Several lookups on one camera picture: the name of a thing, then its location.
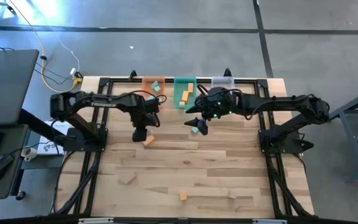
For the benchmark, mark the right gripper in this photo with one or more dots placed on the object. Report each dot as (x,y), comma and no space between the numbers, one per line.
(219,102)

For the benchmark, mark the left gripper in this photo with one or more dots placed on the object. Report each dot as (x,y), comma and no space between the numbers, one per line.
(141,119)

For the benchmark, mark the orange rectangular block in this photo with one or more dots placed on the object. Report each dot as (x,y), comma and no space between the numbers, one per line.
(190,87)
(149,140)
(185,95)

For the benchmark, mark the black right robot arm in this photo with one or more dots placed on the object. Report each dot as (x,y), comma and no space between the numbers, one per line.
(275,104)

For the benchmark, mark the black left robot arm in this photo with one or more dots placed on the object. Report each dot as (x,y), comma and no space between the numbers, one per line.
(104,102)

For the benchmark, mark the teal plastic bin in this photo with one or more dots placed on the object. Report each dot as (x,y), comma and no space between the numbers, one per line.
(179,85)

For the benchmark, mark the clear plastic bin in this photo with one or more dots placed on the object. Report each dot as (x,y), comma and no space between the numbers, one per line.
(222,82)

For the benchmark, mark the large natural wood block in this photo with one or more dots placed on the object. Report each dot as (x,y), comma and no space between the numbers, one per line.
(126,177)

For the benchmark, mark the orange plastic bin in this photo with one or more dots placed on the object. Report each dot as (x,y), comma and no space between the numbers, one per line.
(146,85)

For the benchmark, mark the black table clamp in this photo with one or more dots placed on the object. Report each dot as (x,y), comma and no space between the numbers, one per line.
(132,75)
(227,72)

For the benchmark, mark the small natural wood cube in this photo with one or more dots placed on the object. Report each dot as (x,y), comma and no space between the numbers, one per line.
(232,195)

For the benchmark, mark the white printed sheet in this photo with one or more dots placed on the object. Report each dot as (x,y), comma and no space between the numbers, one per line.
(50,146)

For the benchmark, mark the white plug adapter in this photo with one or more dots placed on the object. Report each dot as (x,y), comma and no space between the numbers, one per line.
(73,71)

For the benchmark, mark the white mug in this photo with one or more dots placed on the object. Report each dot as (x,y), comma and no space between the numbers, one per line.
(28,153)

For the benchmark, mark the black desk caster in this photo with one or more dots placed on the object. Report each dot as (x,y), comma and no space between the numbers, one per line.
(20,195)

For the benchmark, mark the black aluminium table frame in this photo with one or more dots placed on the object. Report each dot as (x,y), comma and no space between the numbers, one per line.
(202,81)

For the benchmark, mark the silver metal bracket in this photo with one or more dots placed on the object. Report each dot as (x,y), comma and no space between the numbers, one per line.
(95,221)
(269,221)

